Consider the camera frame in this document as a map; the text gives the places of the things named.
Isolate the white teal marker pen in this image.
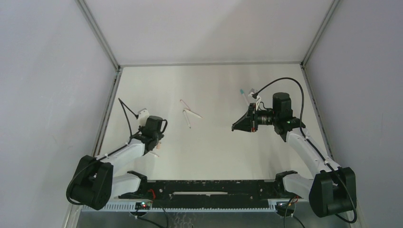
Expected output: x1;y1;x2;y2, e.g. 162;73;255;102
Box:
240;89;249;106

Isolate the white black marker pen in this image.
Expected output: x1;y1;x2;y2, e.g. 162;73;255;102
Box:
183;109;203;119

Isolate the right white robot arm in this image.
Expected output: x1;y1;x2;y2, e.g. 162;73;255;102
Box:
231;92;357;218

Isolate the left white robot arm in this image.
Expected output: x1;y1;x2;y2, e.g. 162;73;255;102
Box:
66;115;168;210

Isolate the white green marker pen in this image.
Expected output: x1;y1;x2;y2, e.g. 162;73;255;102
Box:
182;109;191;129

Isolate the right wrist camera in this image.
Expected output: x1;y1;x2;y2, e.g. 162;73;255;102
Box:
248;88;261;110

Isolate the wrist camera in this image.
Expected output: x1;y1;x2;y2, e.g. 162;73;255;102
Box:
137;108;150;126
248;88;261;110

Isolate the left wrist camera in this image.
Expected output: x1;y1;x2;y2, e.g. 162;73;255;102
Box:
137;108;150;126

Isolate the left camera cable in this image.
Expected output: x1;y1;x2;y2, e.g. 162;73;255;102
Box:
65;97;168;206

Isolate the camera cable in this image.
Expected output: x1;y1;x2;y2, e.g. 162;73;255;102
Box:
254;77;358;224
65;97;168;206

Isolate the right camera cable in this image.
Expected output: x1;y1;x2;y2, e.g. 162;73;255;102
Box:
254;77;358;224

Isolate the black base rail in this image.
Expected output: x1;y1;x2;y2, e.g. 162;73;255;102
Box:
118;178;295;207

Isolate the perforated cable tray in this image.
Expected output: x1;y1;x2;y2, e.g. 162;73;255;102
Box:
99;200;279;212

